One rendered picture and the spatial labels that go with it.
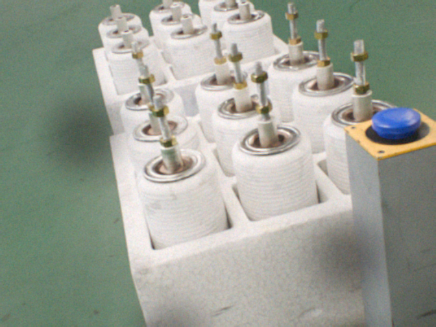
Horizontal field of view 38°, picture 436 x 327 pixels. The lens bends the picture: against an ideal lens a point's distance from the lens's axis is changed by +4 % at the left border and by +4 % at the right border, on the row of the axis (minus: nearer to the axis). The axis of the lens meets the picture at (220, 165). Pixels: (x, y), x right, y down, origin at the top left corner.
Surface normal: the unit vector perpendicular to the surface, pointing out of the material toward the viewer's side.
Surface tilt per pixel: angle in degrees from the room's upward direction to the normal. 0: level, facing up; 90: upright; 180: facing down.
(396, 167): 90
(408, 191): 90
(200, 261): 90
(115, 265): 0
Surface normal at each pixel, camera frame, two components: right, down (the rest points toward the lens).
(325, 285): 0.22, 0.43
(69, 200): -0.18, -0.87
